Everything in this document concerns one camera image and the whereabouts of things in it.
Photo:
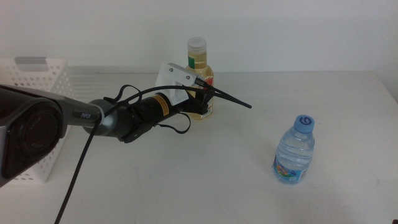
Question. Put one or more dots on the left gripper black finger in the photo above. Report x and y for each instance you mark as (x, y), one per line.
(199, 108)
(207, 96)

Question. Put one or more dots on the yellow tea bottle white cap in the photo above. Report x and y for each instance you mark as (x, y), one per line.
(196, 49)

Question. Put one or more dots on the small water bottle blue cap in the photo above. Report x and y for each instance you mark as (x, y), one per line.
(293, 149)

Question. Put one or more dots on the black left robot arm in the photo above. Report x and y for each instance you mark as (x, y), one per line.
(31, 130)

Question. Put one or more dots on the white perforated plastic basket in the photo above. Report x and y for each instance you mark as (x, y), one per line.
(65, 67)

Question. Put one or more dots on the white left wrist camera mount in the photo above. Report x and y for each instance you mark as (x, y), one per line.
(174, 76)

